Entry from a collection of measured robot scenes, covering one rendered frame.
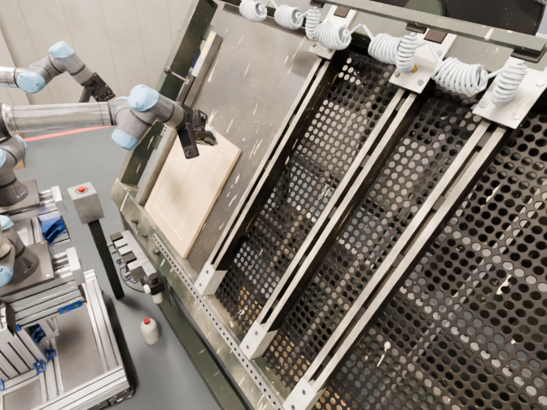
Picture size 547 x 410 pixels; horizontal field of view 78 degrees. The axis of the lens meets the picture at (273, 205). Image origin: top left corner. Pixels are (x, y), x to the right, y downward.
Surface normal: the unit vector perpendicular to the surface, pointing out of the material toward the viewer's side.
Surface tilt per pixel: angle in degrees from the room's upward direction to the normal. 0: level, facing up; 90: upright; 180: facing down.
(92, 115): 70
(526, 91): 57
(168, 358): 0
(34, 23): 90
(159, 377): 0
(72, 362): 0
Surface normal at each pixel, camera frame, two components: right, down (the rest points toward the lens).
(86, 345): 0.07, -0.78
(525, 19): -0.78, 0.35
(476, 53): -0.61, -0.13
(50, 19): 0.54, 0.55
